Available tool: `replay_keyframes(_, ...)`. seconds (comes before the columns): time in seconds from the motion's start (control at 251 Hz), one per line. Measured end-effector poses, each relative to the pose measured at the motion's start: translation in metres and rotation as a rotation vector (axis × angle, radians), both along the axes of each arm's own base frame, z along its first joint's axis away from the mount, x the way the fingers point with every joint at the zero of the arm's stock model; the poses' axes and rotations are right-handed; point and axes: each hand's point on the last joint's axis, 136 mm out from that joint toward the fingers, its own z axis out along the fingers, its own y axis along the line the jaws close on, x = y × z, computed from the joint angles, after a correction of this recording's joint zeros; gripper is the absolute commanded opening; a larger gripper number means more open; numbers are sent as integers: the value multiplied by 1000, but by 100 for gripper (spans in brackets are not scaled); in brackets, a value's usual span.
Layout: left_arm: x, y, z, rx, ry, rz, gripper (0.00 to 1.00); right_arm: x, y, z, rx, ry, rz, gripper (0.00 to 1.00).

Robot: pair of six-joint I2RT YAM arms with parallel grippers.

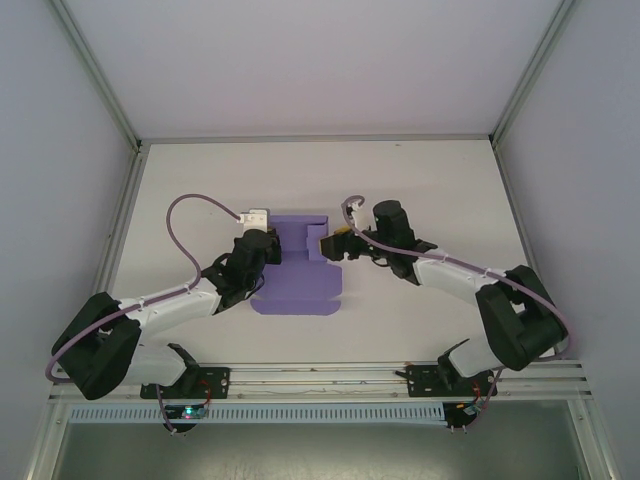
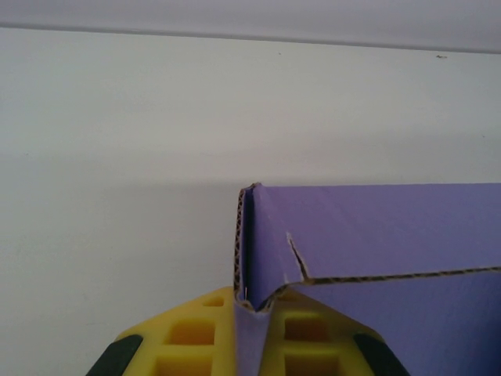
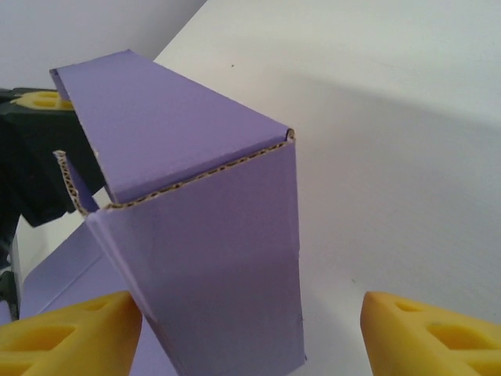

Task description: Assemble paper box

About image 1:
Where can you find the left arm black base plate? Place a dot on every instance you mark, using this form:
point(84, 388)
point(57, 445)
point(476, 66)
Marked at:
point(217, 382)

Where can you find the aluminium table side rail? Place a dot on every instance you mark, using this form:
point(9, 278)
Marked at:
point(131, 190)
point(515, 200)

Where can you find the purple paper box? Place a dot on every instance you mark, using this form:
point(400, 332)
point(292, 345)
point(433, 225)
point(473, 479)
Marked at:
point(300, 290)

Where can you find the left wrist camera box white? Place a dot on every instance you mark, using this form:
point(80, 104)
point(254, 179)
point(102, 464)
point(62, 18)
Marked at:
point(254, 219)

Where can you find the aluminium frame post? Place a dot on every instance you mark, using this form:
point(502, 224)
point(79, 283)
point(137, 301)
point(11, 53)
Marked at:
point(95, 75)
point(532, 70)

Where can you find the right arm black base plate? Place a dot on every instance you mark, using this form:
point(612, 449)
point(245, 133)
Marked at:
point(422, 381)

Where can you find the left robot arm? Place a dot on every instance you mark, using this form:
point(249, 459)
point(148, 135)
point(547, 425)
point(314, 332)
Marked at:
point(165, 305)

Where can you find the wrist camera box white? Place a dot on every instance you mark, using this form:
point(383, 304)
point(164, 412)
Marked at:
point(356, 216)
point(254, 219)

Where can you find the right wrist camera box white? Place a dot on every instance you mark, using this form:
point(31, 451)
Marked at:
point(356, 216)

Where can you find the aluminium mounting rail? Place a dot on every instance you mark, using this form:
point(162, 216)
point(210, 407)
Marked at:
point(320, 380)

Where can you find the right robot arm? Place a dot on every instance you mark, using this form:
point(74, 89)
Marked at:
point(450, 275)

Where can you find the aluminium frame crossbar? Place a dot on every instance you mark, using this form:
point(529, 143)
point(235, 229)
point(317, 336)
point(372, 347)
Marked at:
point(315, 138)

